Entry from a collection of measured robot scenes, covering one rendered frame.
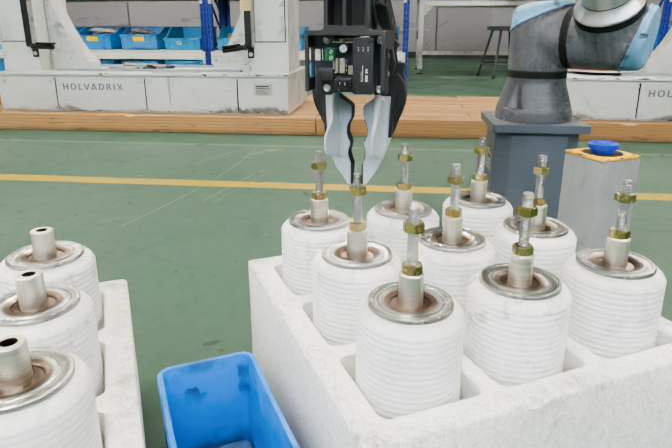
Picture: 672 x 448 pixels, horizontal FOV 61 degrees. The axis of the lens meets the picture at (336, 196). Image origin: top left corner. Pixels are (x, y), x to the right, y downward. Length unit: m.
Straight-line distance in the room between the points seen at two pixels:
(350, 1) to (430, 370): 0.32
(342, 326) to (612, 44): 0.75
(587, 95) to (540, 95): 1.57
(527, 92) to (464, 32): 7.84
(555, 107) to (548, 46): 0.12
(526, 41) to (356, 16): 0.71
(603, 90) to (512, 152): 1.62
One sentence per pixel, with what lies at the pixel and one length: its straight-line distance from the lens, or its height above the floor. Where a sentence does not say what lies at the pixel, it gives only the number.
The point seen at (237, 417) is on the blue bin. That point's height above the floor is 0.04.
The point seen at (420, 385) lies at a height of 0.20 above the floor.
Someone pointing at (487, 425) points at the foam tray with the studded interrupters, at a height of 0.17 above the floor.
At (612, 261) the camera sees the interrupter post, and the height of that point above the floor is 0.26.
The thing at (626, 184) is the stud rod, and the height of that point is 0.34.
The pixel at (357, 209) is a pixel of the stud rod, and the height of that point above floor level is 0.30.
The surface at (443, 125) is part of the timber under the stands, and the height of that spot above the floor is 0.06.
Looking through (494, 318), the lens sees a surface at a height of 0.23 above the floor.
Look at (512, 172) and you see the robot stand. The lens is 1.19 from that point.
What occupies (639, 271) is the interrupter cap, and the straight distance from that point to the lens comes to 0.64.
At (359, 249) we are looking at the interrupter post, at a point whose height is 0.26.
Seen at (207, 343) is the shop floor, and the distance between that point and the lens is 0.96.
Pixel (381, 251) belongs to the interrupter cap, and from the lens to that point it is 0.61.
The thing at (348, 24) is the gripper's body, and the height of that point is 0.49.
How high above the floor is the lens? 0.49
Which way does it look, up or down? 17 degrees down
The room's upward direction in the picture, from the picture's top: straight up
